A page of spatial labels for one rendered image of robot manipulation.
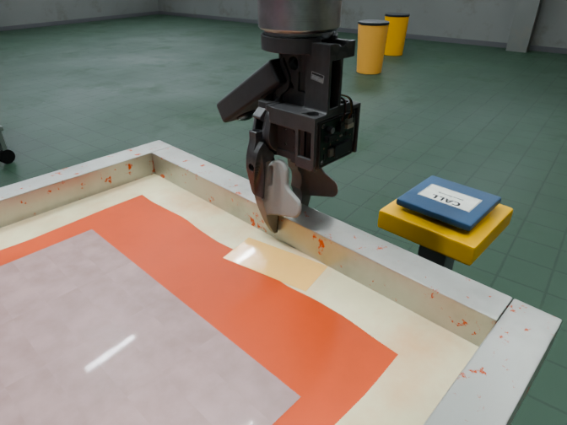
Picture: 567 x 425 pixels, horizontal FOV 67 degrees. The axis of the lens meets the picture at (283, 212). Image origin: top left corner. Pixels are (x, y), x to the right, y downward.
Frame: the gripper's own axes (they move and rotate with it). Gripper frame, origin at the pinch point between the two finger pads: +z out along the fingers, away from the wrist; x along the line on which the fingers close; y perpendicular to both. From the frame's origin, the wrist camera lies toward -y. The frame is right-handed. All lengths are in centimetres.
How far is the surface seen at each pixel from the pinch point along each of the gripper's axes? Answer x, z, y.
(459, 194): 20.7, 1.0, 12.5
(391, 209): 13.8, 2.8, 6.7
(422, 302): -1.9, 1.0, 19.1
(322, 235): -1.8, -0.9, 7.4
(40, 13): 347, 67, -1049
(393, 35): 572, 68, -318
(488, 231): 17.2, 2.8, 18.0
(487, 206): 20.1, 1.1, 16.4
